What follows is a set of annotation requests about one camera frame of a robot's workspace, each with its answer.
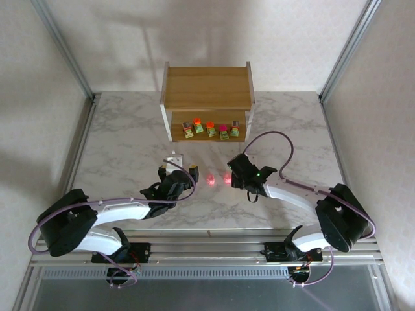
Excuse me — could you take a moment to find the aluminium table side rail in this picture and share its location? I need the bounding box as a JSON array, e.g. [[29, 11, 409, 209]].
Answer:
[[61, 95, 99, 210], [319, 95, 350, 187]]

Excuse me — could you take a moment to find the dark grey panel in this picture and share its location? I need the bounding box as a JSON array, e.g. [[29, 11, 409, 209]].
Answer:
[[30, 278, 385, 311]]

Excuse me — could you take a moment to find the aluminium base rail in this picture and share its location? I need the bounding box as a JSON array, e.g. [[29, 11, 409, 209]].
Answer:
[[30, 228, 385, 266]]

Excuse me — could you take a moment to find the grey slotted cable duct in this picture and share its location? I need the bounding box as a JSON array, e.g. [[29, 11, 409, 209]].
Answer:
[[38, 267, 291, 280]]

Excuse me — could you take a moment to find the two-tier wooden shelf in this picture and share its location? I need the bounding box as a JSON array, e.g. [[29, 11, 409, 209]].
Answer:
[[160, 60, 257, 164]]

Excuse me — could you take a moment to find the aluminium frame post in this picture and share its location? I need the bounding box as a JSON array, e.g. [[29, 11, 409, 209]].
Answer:
[[318, 0, 385, 103], [30, 0, 97, 101]]

